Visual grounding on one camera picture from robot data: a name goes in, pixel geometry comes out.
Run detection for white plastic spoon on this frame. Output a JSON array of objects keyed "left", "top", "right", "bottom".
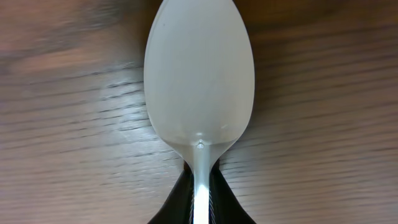
[{"left": 144, "top": 0, "right": 255, "bottom": 223}]

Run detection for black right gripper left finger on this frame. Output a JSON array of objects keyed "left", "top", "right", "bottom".
[{"left": 148, "top": 162, "right": 193, "bottom": 224}]

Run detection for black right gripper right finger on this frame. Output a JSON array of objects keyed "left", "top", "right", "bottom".
[{"left": 209, "top": 160, "right": 256, "bottom": 224}]

